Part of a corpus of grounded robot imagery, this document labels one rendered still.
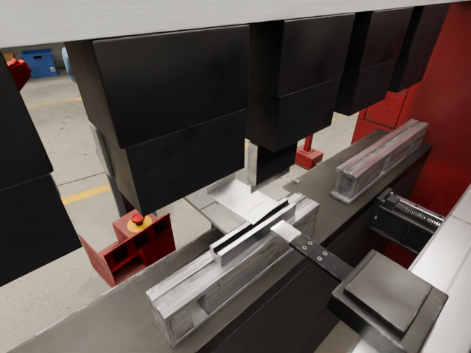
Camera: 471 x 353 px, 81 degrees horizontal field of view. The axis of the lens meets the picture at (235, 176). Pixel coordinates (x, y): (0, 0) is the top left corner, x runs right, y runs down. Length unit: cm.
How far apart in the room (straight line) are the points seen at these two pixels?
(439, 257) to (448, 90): 73
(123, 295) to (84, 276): 128
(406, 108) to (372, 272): 90
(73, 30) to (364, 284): 42
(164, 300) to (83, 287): 138
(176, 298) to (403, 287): 33
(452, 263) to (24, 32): 62
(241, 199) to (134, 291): 28
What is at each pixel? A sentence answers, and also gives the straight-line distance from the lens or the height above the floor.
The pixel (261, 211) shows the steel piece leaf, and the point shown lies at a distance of 55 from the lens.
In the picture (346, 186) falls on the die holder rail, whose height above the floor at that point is 92.
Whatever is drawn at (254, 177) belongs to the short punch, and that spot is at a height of 112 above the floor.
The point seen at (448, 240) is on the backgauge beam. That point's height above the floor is 98.
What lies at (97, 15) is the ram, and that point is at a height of 135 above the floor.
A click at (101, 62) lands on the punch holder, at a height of 133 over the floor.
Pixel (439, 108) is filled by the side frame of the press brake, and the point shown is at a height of 101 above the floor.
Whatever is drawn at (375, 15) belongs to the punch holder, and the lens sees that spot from 52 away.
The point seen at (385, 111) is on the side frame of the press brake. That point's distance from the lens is 130.
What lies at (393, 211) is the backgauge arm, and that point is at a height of 84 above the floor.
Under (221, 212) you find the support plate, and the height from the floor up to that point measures 100.
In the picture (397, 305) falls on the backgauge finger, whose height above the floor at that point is 103.
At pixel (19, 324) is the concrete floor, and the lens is 187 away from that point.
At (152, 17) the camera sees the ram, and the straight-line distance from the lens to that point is 25.
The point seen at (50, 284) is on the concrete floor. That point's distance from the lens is 195.
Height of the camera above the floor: 137
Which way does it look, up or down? 35 degrees down
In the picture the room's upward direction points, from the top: straight up
